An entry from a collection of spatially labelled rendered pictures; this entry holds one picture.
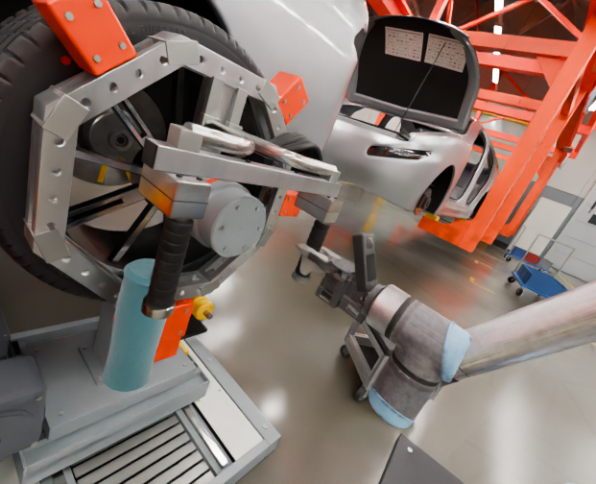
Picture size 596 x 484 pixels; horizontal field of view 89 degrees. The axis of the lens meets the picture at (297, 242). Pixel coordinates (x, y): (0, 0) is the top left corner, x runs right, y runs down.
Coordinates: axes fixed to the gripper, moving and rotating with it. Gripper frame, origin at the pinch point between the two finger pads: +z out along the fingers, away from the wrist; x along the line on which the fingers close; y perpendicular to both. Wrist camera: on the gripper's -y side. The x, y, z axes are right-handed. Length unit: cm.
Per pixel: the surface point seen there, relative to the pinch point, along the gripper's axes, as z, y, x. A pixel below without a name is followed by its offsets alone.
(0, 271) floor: 131, 83, -29
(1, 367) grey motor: 30, 42, -45
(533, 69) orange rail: 84, -242, 576
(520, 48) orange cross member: 62, -180, 346
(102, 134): 62, -2, -21
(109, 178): 67, 11, -16
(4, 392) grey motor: 23, 42, -45
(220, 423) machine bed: 10, 75, 8
